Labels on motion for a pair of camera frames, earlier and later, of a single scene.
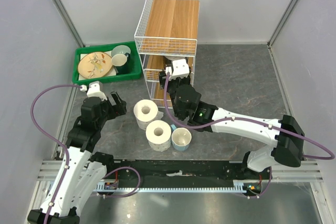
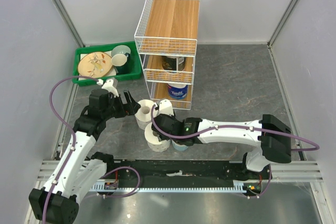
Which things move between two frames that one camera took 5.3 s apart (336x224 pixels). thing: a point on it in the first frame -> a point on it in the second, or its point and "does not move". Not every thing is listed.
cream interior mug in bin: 119,60 does not move
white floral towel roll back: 146,110 does not move
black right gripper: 186,81 -> 170,117
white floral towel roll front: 158,135 does not move
